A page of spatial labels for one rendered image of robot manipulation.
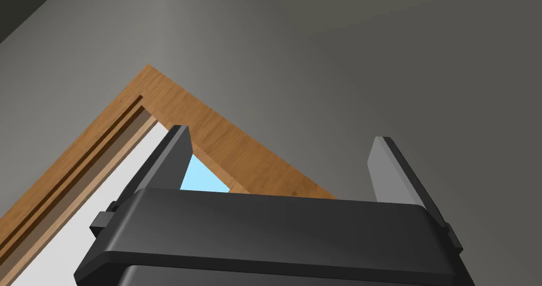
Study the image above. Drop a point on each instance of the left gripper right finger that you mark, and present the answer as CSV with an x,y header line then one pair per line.
x,y
391,180

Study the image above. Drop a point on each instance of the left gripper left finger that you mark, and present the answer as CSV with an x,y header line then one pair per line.
x,y
167,167

